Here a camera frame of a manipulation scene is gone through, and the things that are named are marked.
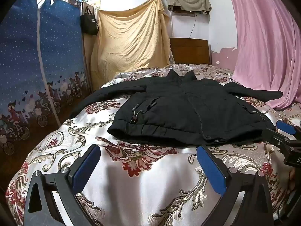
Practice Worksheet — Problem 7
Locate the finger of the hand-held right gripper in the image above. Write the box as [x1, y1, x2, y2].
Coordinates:
[276, 120, 297, 137]
[261, 128, 286, 147]

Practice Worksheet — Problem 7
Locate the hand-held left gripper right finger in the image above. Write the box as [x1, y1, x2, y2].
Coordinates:
[196, 145, 275, 226]

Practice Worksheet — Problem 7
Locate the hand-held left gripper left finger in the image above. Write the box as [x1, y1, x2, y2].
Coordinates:
[24, 144, 101, 226]

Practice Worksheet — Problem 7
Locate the black jacket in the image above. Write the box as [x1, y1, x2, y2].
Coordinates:
[69, 69, 284, 147]

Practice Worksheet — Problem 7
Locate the floral satin bedspread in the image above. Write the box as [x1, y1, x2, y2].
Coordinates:
[5, 63, 301, 226]

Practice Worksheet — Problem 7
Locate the pink curtain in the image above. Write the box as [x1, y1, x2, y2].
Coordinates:
[224, 0, 301, 110]

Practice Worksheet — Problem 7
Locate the blue fabric wardrobe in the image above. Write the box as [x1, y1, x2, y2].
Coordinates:
[0, 0, 92, 156]

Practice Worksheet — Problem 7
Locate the wooden headboard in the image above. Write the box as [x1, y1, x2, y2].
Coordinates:
[169, 38, 212, 66]

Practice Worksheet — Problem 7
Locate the yellow hanging sheet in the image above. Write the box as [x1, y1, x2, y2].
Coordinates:
[90, 0, 173, 92]

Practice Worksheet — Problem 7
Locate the black tote bag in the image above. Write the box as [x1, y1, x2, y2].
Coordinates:
[80, 6, 99, 36]

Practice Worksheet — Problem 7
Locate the olive cloth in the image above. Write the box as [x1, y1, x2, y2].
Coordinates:
[165, 0, 212, 15]

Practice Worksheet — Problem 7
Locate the thin wall cable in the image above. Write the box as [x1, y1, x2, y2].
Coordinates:
[189, 14, 197, 38]

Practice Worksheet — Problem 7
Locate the white wall box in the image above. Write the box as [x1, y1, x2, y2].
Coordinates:
[172, 7, 197, 17]

